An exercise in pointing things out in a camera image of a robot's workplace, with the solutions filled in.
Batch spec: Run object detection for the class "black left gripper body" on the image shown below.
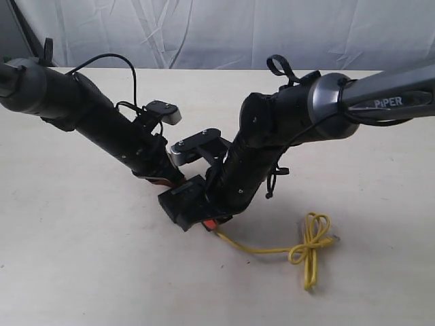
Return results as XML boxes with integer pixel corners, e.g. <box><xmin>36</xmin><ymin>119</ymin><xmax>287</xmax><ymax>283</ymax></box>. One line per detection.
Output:
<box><xmin>132</xmin><ymin>135</ymin><xmax>185</xmax><ymax>180</ymax></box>

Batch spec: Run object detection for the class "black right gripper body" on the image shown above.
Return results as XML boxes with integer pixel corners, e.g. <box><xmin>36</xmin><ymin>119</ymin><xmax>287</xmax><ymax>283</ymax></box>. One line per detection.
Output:
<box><xmin>205</xmin><ymin>168</ymin><xmax>258</xmax><ymax>215</ymax></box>

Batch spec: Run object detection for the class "black network switch box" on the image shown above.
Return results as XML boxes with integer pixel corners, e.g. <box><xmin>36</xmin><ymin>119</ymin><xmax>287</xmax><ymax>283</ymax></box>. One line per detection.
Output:
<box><xmin>158</xmin><ymin>175</ymin><xmax>234</xmax><ymax>233</ymax></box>

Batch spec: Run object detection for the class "yellow ethernet cable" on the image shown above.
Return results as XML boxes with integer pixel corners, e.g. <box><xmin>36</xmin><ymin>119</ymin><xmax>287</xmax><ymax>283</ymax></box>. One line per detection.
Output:
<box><xmin>215</xmin><ymin>212</ymin><xmax>341</xmax><ymax>272</ymax></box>

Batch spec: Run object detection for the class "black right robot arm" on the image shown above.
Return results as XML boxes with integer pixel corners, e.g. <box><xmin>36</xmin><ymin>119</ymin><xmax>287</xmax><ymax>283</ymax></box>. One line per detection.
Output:
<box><xmin>203</xmin><ymin>55</ymin><xmax>434</xmax><ymax>230</ymax></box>

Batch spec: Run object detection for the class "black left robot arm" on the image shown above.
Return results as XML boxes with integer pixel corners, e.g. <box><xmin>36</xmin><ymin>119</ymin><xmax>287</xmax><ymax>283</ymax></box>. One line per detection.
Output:
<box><xmin>1</xmin><ymin>58</ymin><xmax>185</xmax><ymax>187</ymax></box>

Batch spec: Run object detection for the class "white backdrop curtain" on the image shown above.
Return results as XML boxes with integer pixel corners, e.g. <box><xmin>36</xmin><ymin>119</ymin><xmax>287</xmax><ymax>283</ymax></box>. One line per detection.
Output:
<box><xmin>1</xmin><ymin>1</ymin><xmax>434</xmax><ymax>70</ymax></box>

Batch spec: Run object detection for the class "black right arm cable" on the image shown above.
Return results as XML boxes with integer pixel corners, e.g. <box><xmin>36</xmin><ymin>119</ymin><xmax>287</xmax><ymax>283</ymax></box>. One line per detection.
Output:
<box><xmin>264</xmin><ymin>54</ymin><xmax>435</xmax><ymax>200</ymax></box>

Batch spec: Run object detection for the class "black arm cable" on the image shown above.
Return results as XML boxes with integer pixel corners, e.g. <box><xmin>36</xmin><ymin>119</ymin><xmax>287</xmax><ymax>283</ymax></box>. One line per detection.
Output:
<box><xmin>264</xmin><ymin>54</ymin><xmax>435</xmax><ymax>200</ymax></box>
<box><xmin>66</xmin><ymin>54</ymin><xmax>167</xmax><ymax>137</ymax></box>

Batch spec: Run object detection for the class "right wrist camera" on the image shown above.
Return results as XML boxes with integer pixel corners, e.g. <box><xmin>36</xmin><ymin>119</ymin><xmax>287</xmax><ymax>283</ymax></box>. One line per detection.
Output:
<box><xmin>171</xmin><ymin>128</ymin><xmax>231</xmax><ymax>166</ymax></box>

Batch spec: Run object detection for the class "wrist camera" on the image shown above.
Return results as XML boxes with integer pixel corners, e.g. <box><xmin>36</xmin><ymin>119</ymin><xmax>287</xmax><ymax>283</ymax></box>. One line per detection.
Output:
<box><xmin>171</xmin><ymin>128</ymin><xmax>231</xmax><ymax>166</ymax></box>
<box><xmin>145</xmin><ymin>100</ymin><xmax>182</xmax><ymax>126</ymax></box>

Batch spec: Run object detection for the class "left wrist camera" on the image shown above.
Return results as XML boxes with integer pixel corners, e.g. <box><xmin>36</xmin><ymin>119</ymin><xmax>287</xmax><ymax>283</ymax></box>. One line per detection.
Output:
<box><xmin>145</xmin><ymin>100</ymin><xmax>182</xmax><ymax>126</ymax></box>

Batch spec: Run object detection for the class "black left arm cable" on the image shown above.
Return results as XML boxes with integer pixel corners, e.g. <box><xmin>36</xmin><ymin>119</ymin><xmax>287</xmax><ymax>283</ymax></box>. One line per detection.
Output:
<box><xmin>66</xmin><ymin>54</ymin><xmax>167</xmax><ymax>137</ymax></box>

